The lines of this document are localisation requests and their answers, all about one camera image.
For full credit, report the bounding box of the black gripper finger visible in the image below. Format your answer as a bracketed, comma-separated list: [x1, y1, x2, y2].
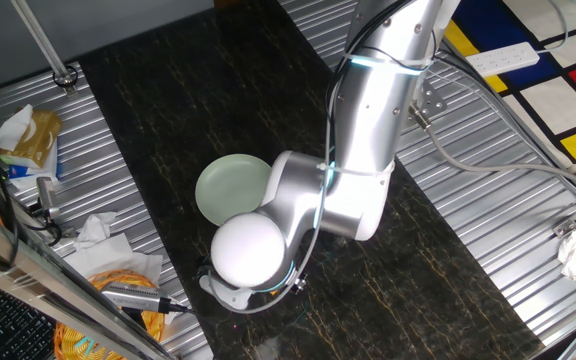
[289, 272, 310, 296]

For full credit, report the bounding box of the pale green round plate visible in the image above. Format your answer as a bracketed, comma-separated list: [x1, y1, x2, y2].
[194, 153, 274, 227]

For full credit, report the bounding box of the flat white paper towel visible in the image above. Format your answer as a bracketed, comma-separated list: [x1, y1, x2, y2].
[62, 232, 165, 289]

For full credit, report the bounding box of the crumpled white tissue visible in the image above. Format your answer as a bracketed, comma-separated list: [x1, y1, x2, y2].
[72, 211, 118, 251]

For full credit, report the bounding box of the teal plastic clothespin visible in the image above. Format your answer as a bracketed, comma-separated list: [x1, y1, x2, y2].
[73, 337, 95, 357]

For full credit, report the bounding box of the black gold-veined marble mat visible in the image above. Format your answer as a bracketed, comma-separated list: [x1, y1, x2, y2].
[77, 0, 547, 360]

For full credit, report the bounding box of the yellow wicker basket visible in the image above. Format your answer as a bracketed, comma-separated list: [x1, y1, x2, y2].
[52, 269, 167, 360]

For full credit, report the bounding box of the white blue tissue pack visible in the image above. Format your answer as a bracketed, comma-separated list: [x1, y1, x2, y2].
[0, 142, 62, 191]

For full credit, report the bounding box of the black keyboard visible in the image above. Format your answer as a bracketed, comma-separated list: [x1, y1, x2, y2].
[0, 272, 59, 360]

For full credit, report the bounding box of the yellow tissue box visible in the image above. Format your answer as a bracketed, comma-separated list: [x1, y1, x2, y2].
[0, 103, 64, 169]

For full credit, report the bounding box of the white power strip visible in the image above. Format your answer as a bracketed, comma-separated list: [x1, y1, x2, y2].
[465, 41, 542, 79]

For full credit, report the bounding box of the colourful squares floor mat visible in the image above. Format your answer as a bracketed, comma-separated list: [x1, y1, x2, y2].
[440, 0, 576, 166]

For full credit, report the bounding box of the aluminium pole with base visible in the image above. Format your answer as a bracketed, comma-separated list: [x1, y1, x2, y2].
[10, 0, 80, 97]

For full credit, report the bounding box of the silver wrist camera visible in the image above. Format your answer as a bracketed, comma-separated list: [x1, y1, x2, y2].
[198, 272, 254, 312]

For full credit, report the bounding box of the silver camera with black plug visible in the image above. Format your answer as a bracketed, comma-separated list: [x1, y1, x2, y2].
[100, 280, 199, 317]

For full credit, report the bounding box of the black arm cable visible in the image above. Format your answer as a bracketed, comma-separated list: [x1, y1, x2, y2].
[323, 0, 439, 166]

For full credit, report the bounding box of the thick grey base cable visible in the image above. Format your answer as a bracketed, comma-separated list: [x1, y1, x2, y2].
[407, 99, 576, 199]

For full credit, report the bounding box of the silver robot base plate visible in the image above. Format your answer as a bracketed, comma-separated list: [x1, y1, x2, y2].
[407, 79, 448, 126]

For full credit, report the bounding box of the wide aluminium frame bar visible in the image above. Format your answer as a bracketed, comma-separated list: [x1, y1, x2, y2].
[0, 197, 179, 360]

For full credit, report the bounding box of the small silver camera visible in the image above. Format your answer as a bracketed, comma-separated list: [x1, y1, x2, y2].
[36, 176, 62, 221]

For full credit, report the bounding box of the grey power strip cable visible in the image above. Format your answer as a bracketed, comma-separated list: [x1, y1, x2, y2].
[535, 0, 569, 55]

